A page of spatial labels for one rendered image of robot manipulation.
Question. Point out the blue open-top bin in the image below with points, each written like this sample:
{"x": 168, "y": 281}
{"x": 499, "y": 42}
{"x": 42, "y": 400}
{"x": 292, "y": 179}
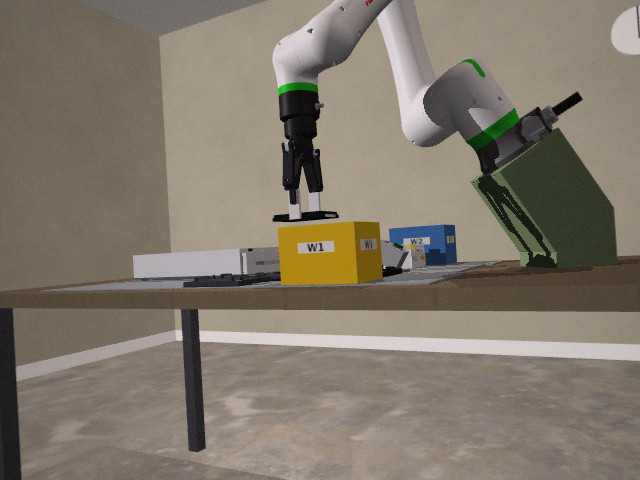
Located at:
{"x": 439, "y": 240}

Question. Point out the grey bench mat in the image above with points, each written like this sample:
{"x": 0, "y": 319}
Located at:
{"x": 425, "y": 275}

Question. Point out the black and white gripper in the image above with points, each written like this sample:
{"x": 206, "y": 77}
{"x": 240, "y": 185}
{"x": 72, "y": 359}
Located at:
{"x": 297, "y": 153}

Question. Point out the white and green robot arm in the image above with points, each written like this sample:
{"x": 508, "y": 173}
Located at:
{"x": 466, "y": 98}

